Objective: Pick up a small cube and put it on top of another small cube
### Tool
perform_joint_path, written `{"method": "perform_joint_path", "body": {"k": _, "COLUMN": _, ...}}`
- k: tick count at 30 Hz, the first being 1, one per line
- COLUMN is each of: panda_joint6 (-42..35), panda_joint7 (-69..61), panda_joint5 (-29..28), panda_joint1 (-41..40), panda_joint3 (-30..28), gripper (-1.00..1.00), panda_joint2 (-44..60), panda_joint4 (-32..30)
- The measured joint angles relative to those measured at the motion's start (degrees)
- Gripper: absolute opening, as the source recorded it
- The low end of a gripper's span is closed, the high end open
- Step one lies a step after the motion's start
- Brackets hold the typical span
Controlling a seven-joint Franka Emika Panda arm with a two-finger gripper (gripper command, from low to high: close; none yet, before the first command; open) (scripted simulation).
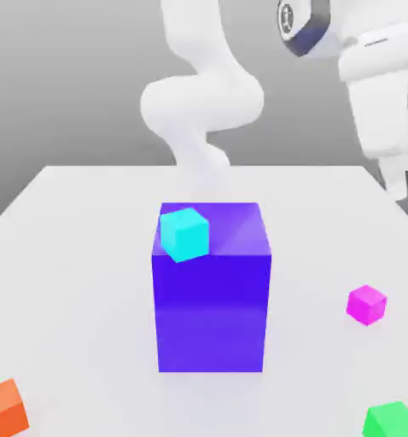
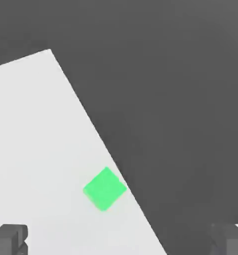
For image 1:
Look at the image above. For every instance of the small green cube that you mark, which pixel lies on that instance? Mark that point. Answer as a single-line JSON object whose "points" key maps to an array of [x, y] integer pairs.
{"points": [[391, 421]]}

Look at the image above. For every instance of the small cyan cube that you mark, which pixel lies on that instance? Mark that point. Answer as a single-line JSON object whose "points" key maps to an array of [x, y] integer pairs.
{"points": [[185, 235]]}

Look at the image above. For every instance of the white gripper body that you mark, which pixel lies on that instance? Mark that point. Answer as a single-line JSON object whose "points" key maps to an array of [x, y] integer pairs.
{"points": [[381, 116]]}

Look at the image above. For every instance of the small orange cube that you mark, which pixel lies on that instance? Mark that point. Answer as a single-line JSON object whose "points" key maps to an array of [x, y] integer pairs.
{"points": [[4, 409]]}

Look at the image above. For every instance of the small magenta cube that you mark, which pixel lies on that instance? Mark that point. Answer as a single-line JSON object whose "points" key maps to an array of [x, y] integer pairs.
{"points": [[366, 305]]}

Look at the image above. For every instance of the large purple box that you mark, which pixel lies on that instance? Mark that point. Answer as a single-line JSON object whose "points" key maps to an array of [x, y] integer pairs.
{"points": [[210, 314]]}

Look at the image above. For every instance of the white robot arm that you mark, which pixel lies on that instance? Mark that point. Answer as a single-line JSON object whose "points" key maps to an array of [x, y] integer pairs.
{"points": [[204, 99]]}

